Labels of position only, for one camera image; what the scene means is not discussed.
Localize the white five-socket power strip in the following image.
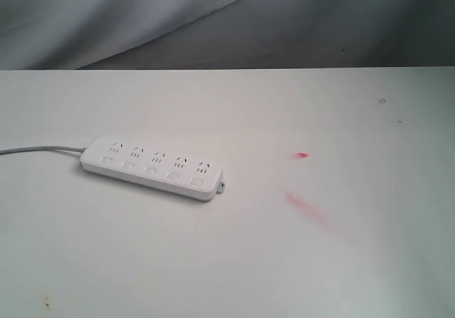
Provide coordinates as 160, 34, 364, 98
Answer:
80, 137, 225, 201

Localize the grey backdrop cloth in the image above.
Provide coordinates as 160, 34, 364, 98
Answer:
1, 0, 454, 70

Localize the gray cable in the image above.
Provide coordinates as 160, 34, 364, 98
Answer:
0, 145, 87, 157

